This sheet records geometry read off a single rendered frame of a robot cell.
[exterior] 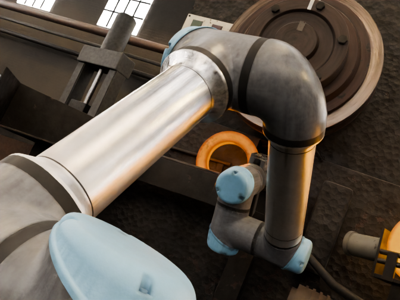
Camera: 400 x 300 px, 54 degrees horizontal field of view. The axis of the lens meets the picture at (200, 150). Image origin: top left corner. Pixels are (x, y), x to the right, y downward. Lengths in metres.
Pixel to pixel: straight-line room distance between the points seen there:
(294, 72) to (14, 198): 0.38
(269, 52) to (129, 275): 0.39
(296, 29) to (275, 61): 0.61
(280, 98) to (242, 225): 0.37
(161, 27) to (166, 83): 8.73
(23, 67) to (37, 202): 10.35
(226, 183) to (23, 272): 0.59
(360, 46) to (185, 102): 0.79
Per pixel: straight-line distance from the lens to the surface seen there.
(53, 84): 9.92
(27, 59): 10.71
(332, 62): 1.12
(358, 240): 1.01
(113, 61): 6.65
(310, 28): 1.16
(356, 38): 1.21
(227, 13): 1.53
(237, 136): 1.17
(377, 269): 0.97
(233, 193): 0.82
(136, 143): 0.43
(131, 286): 0.25
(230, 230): 0.86
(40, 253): 0.29
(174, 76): 0.52
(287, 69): 0.56
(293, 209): 0.72
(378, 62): 1.22
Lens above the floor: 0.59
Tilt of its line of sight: 8 degrees up
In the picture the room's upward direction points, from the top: 24 degrees clockwise
